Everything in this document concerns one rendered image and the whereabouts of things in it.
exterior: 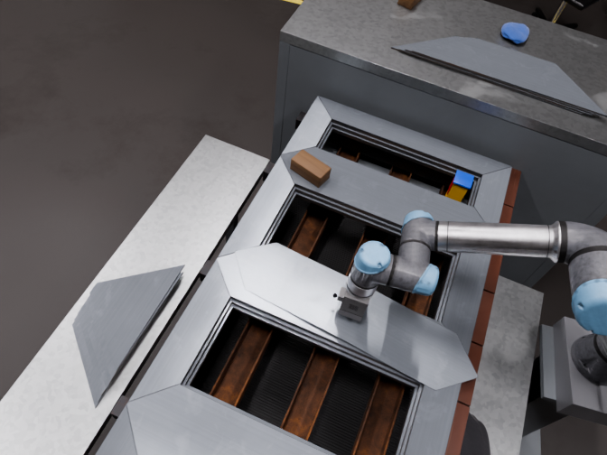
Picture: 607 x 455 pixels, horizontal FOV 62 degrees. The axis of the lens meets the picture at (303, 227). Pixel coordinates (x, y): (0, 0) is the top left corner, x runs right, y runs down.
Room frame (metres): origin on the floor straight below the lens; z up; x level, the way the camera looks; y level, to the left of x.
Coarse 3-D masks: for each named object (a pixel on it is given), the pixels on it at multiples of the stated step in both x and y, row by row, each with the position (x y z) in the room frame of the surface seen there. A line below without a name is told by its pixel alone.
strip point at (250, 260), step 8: (248, 248) 0.76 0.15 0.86; (256, 248) 0.76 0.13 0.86; (264, 248) 0.77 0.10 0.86; (272, 248) 0.77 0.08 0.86; (240, 256) 0.73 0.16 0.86; (248, 256) 0.73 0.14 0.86; (256, 256) 0.74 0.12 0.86; (264, 256) 0.74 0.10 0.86; (240, 264) 0.70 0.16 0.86; (248, 264) 0.71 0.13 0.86; (256, 264) 0.71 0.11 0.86; (240, 272) 0.68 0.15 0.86; (248, 272) 0.68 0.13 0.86; (256, 272) 0.69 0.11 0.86; (248, 280) 0.66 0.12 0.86
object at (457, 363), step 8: (456, 336) 0.60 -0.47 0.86; (456, 344) 0.58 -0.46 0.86; (456, 352) 0.56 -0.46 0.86; (464, 352) 0.56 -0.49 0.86; (448, 360) 0.53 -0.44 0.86; (456, 360) 0.53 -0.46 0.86; (464, 360) 0.54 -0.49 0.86; (448, 368) 0.51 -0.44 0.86; (456, 368) 0.51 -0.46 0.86; (464, 368) 0.51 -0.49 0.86; (440, 376) 0.48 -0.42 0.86; (448, 376) 0.48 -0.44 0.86; (456, 376) 0.49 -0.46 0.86; (464, 376) 0.49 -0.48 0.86; (440, 384) 0.46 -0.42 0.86; (448, 384) 0.46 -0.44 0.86; (456, 384) 0.47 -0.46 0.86
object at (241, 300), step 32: (352, 128) 1.34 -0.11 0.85; (416, 160) 1.26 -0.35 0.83; (384, 224) 0.95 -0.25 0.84; (224, 256) 0.72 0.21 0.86; (448, 256) 0.89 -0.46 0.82; (448, 288) 0.76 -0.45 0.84; (224, 320) 0.54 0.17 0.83; (288, 320) 0.56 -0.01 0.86; (352, 352) 0.51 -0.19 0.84; (416, 384) 0.46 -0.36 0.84; (320, 448) 0.26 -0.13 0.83
